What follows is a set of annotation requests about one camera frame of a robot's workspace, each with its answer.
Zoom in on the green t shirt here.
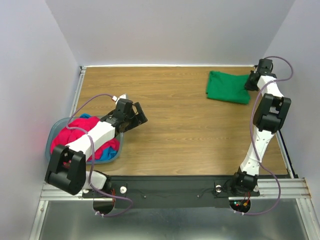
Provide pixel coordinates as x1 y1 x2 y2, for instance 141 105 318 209
205 71 251 105

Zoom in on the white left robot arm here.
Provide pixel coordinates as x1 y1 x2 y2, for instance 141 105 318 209
44 98 148 197

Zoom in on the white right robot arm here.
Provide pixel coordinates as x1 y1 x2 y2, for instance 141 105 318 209
230 56 294 195

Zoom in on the blue t shirt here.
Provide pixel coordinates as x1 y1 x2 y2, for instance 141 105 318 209
78 113 120 162

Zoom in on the grey plastic bin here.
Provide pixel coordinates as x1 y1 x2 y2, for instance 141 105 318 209
45 117 124 164

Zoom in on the pink t shirt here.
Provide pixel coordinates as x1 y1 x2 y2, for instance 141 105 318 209
49 116 120 161

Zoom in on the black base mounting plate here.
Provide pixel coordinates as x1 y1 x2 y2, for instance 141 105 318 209
82 174 263 210

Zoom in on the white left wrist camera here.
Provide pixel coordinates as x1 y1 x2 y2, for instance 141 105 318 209
111 93 128 103

